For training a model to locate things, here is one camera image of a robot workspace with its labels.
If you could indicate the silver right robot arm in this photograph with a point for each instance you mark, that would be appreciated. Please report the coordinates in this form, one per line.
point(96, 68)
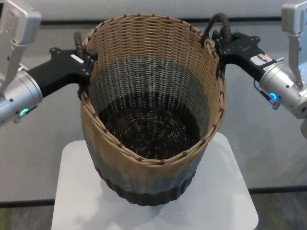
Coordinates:
point(287, 83)

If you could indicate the tan grey black woven basket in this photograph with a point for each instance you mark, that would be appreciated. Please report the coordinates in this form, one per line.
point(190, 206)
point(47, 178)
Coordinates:
point(153, 72)

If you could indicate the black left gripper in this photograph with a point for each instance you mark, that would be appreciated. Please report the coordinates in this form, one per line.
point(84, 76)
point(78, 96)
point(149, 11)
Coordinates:
point(62, 69)

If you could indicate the white rounded table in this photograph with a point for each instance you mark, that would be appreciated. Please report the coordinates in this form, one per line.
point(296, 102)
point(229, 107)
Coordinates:
point(76, 191)

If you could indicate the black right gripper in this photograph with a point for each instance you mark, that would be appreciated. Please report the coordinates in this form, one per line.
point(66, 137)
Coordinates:
point(242, 52)

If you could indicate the black wall rail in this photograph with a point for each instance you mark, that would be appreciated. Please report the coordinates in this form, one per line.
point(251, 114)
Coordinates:
point(62, 22)

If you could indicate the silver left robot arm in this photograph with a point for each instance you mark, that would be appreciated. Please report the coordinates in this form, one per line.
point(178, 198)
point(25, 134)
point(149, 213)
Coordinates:
point(21, 95)

